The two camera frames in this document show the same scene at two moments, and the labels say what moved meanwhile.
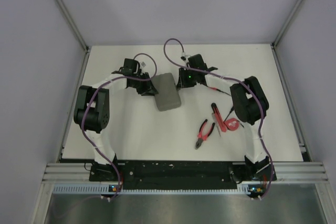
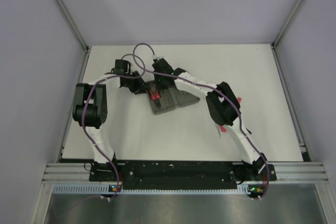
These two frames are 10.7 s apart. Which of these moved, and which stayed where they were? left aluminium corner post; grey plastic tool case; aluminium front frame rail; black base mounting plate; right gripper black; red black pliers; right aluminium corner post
Moved: right gripper black; red black pliers; grey plastic tool case
Stayed: left aluminium corner post; black base mounting plate; right aluminium corner post; aluminium front frame rail
